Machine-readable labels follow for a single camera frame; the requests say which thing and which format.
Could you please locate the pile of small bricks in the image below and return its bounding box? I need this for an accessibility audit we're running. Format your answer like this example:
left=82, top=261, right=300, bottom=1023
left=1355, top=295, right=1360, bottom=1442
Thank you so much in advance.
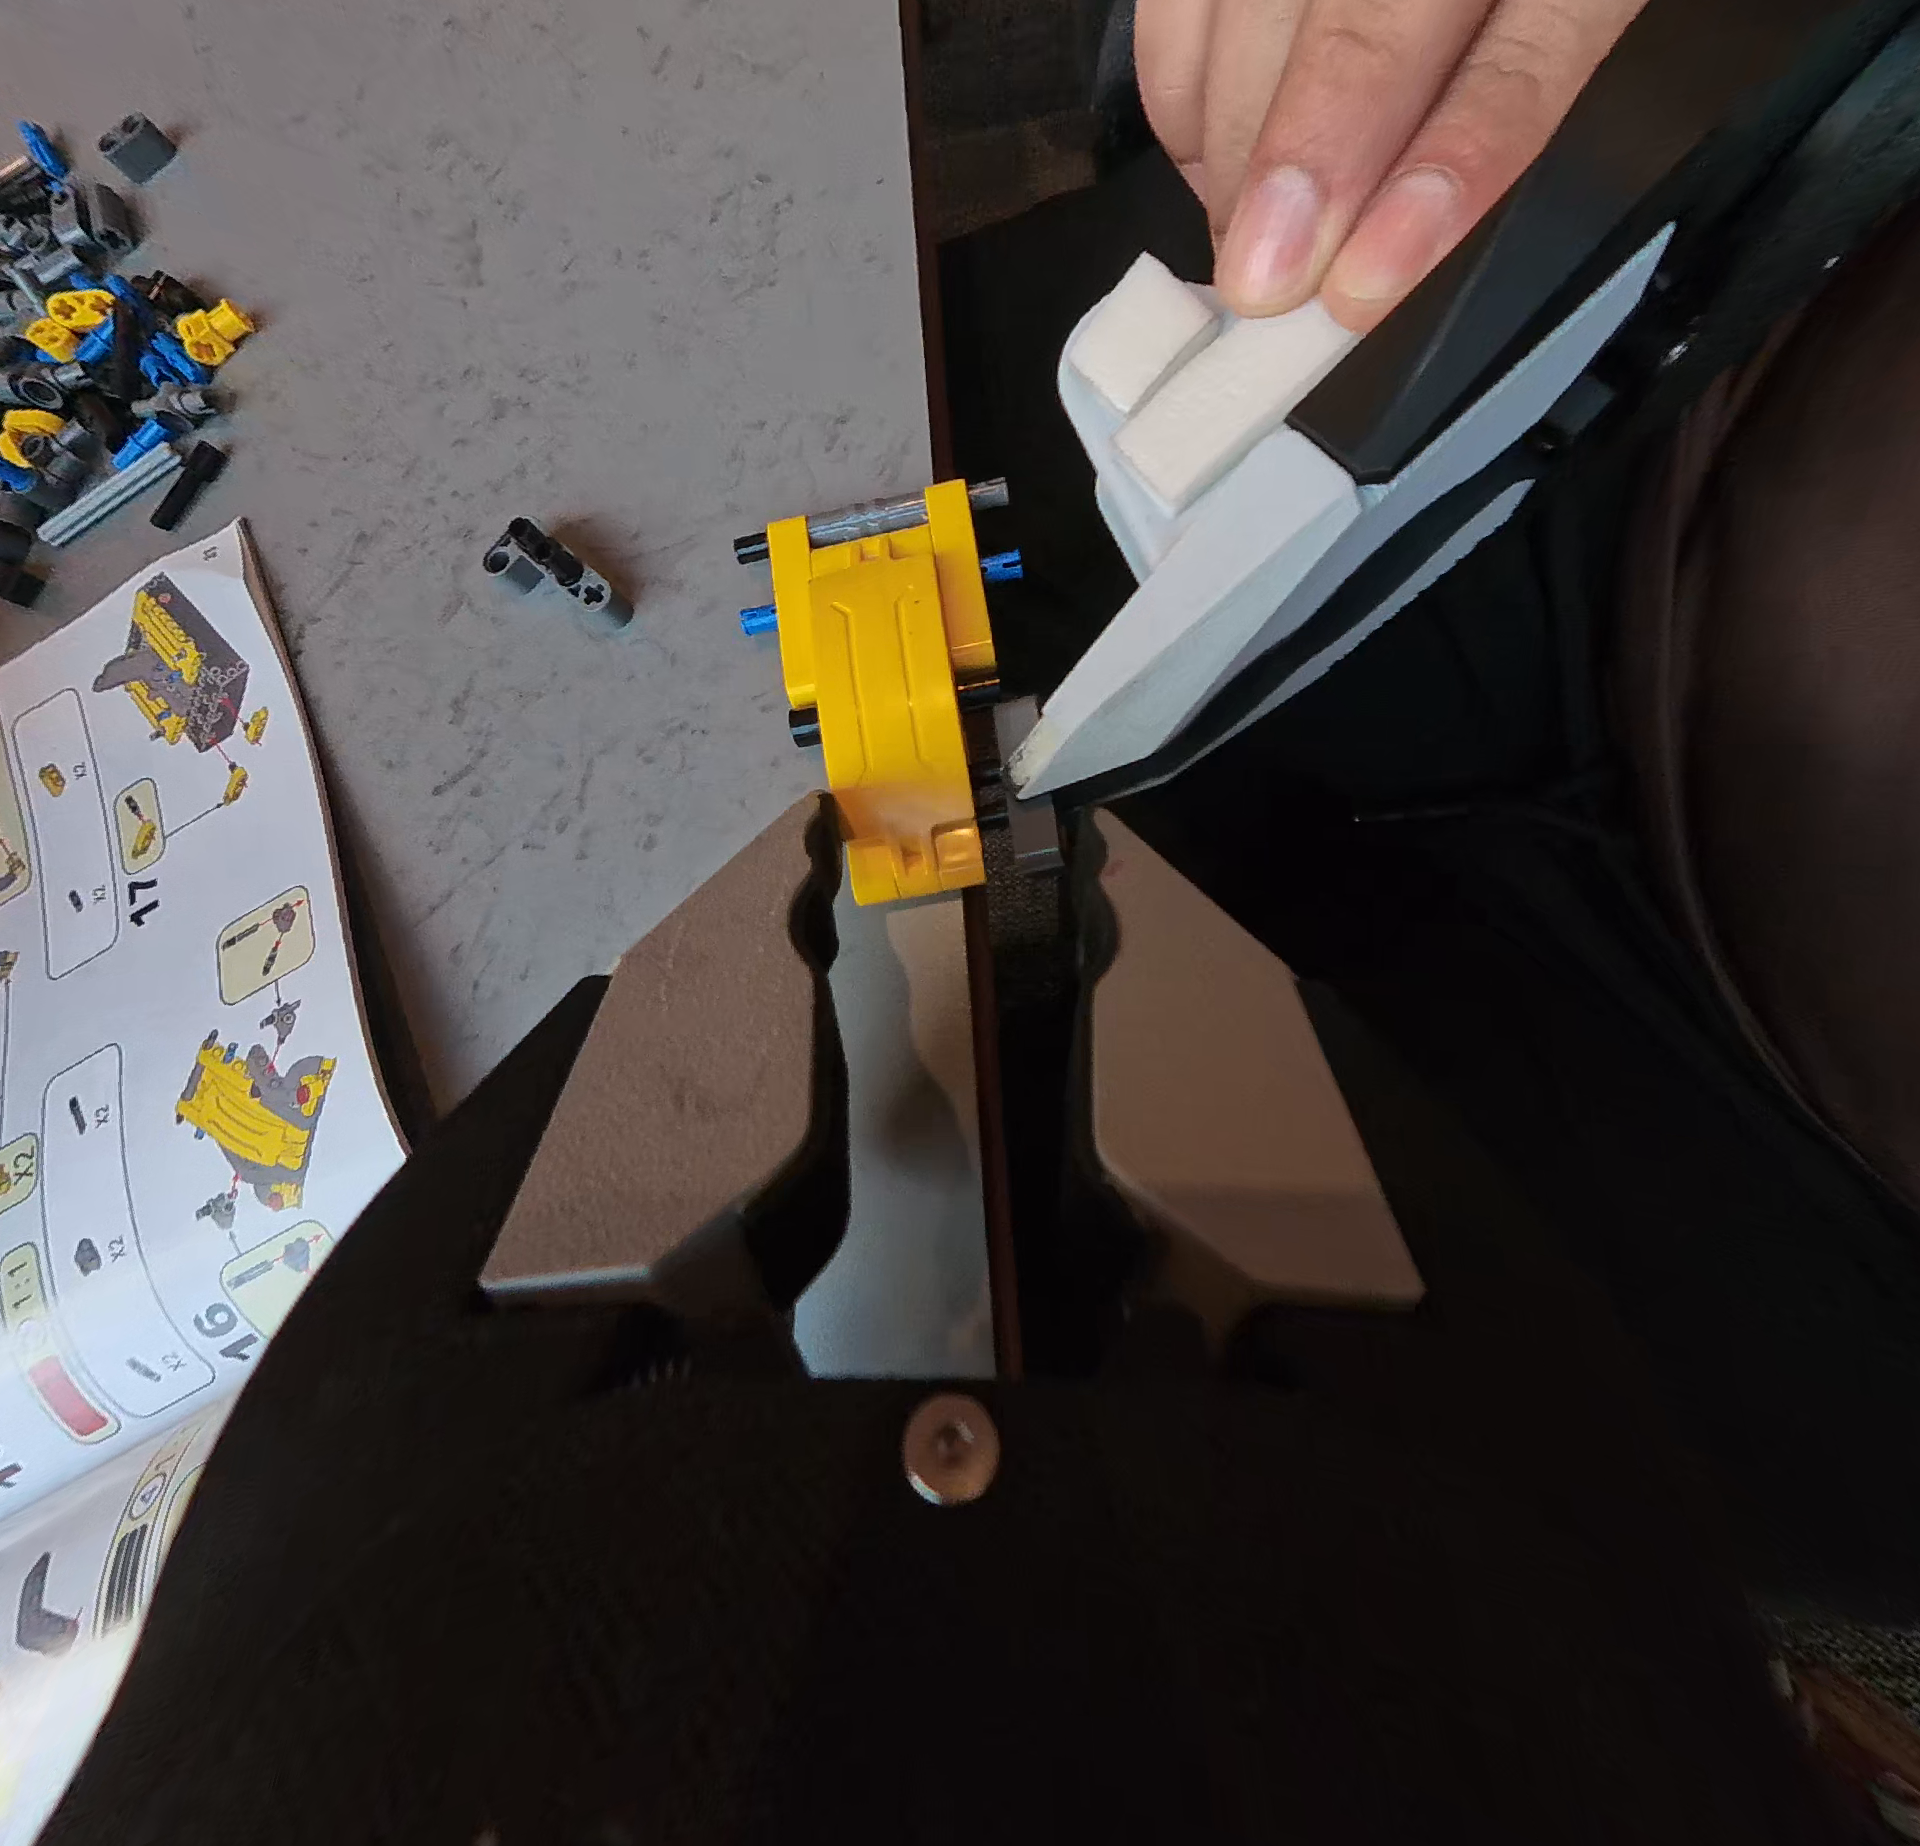
left=0, top=112, right=258, bottom=610

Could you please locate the person's right hand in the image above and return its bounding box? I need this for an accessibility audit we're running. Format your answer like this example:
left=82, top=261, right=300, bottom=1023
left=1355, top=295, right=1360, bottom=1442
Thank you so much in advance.
left=1138, top=0, right=1715, bottom=319

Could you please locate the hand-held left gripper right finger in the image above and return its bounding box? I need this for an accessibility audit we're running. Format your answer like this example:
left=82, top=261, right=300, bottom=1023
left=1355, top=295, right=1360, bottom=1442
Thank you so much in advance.
left=1068, top=808, right=1427, bottom=1323

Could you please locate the open instruction booklet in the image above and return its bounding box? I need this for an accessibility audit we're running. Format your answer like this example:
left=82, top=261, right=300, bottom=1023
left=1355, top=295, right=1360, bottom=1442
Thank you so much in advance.
left=0, top=519, right=413, bottom=1802

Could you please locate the yellow brick assembly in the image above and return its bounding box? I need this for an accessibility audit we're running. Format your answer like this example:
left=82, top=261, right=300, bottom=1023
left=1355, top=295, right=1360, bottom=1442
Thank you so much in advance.
left=735, top=478, right=1029, bottom=909

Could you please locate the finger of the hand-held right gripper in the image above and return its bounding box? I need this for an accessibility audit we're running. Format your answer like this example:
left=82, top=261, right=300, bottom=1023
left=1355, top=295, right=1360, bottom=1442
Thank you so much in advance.
left=1009, top=225, right=1677, bottom=802

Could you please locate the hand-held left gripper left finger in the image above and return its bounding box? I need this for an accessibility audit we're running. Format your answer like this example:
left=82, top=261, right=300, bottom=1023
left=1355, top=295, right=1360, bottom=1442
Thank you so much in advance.
left=480, top=792, right=858, bottom=1309

